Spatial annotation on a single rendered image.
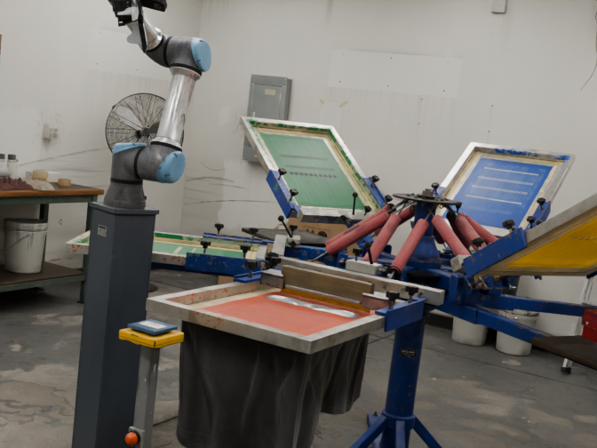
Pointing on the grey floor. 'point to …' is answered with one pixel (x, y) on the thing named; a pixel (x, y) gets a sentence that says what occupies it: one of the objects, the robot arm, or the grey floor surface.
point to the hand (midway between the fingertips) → (141, 37)
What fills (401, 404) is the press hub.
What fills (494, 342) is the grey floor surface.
